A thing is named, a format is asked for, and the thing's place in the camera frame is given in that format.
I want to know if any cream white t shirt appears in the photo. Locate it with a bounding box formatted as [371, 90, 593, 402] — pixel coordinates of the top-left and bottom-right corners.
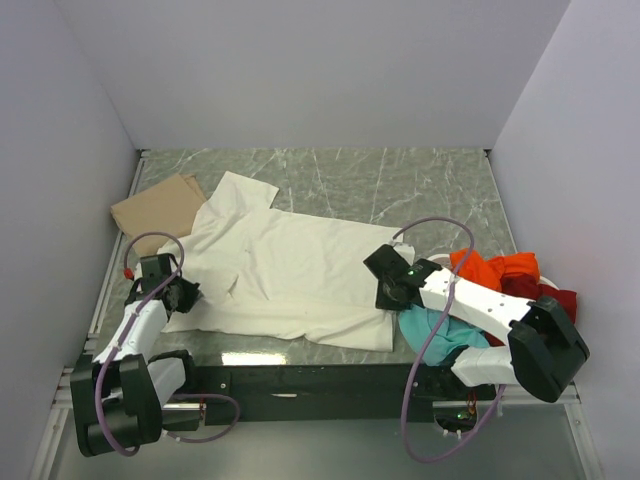
[161, 172, 395, 352]

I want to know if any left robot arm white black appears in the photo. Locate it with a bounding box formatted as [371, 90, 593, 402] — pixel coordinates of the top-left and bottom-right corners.
[70, 253, 200, 457]

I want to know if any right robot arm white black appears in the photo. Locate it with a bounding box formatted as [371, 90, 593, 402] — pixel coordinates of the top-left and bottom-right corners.
[364, 244, 590, 403]

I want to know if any teal t shirt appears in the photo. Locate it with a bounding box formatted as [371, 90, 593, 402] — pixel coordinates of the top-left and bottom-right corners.
[398, 305, 490, 367]

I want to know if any white perforated laundry basket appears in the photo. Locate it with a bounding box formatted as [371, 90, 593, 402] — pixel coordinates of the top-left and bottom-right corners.
[420, 254, 562, 387]

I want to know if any folded tan t shirt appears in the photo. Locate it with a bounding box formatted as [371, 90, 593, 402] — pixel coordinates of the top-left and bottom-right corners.
[110, 174, 206, 240]

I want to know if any orange t shirt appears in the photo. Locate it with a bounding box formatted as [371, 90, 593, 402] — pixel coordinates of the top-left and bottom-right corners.
[449, 249, 540, 291]

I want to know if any dark red t shirt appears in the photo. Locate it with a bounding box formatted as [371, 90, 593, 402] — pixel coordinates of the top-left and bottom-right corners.
[501, 275, 577, 324]

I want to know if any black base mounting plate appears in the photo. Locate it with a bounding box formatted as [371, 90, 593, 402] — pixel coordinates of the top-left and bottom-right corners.
[159, 364, 496, 431]

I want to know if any aluminium frame rail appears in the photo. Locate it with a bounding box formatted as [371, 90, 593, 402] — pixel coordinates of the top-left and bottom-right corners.
[29, 149, 606, 480]

